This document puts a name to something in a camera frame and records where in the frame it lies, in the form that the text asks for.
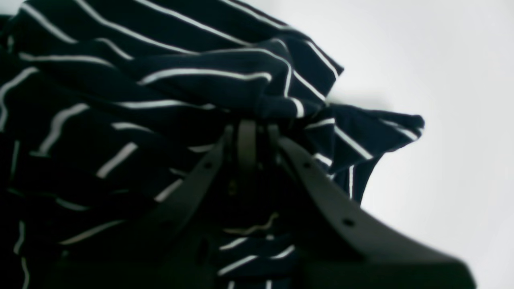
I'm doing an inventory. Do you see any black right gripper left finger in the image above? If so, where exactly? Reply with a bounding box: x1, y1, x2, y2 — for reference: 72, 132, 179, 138
53, 120, 257, 289

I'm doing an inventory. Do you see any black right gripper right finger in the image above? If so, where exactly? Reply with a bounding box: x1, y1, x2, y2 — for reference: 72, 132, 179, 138
267, 124, 477, 289

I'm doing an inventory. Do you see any navy white striped t-shirt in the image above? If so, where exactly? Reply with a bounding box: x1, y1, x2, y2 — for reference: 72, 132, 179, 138
1, 0, 425, 289

